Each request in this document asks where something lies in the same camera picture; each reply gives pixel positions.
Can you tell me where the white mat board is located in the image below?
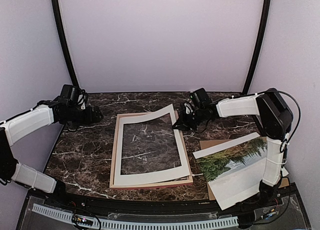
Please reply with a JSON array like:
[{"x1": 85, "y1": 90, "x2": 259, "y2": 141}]
[{"x1": 114, "y1": 104, "x2": 190, "y2": 187}]

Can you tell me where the landscape photo print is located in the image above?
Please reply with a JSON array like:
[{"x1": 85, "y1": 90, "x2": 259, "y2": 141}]
[{"x1": 193, "y1": 132, "x2": 287, "y2": 210}]

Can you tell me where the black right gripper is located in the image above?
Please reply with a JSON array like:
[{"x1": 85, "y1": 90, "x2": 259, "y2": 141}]
[{"x1": 172, "y1": 107, "x2": 206, "y2": 131}]

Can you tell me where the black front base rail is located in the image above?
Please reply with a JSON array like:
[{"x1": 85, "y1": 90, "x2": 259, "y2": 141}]
[{"x1": 17, "y1": 184, "x2": 311, "y2": 230}]

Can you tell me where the small circuit board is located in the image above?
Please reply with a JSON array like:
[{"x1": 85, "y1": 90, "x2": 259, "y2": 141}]
[{"x1": 71, "y1": 215, "x2": 94, "y2": 227}]

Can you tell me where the black left corner post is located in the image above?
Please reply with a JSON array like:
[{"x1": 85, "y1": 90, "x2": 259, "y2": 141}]
[{"x1": 51, "y1": 0, "x2": 80, "y2": 87}]

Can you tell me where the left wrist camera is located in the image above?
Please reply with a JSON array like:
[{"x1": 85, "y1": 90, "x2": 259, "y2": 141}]
[{"x1": 77, "y1": 89, "x2": 88, "y2": 110}]

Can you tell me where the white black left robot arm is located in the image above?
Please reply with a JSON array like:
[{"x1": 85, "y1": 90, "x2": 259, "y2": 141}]
[{"x1": 0, "y1": 84, "x2": 104, "y2": 208}]

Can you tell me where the clear acrylic sheet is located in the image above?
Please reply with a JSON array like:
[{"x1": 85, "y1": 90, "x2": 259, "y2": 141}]
[{"x1": 121, "y1": 114, "x2": 181, "y2": 175}]

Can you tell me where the black right corner post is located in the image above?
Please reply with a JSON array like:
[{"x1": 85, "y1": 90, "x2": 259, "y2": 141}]
[{"x1": 241, "y1": 0, "x2": 271, "y2": 95}]

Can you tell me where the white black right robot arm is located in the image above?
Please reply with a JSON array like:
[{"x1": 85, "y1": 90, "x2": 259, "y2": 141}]
[{"x1": 172, "y1": 88, "x2": 294, "y2": 187}]

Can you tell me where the light wooden picture frame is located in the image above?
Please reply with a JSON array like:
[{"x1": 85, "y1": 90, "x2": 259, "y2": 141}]
[{"x1": 109, "y1": 112, "x2": 194, "y2": 190}]

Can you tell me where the grey slotted cable duct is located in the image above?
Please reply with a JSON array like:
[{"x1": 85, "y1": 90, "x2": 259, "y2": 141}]
[{"x1": 31, "y1": 204, "x2": 239, "y2": 230}]

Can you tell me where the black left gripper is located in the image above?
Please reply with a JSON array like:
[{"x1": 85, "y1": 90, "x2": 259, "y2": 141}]
[{"x1": 63, "y1": 105, "x2": 104, "y2": 128}]

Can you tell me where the black corner post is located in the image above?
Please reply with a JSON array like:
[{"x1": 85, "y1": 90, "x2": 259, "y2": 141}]
[
  {"x1": 51, "y1": 0, "x2": 80, "y2": 87},
  {"x1": 241, "y1": 0, "x2": 271, "y2": 95}
]

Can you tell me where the brown cardboard backing board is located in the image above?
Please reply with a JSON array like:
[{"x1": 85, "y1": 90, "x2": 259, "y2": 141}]
[{"x1": 199, "y1": 139, "x2": 289, "y2": 201}]

